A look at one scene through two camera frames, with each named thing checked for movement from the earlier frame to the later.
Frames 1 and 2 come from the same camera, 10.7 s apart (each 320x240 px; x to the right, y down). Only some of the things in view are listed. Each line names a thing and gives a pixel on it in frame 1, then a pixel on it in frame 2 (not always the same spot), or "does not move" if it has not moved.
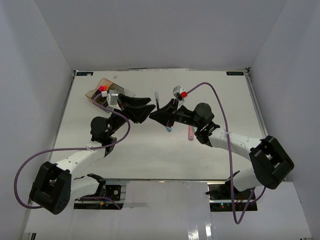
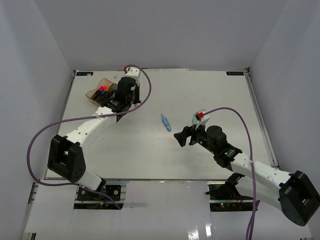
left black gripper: [136, 114] → [137, 89]
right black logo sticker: [234, 73] does not move
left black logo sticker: [84, 74] does not move
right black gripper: [166, 115] → [188, 131]
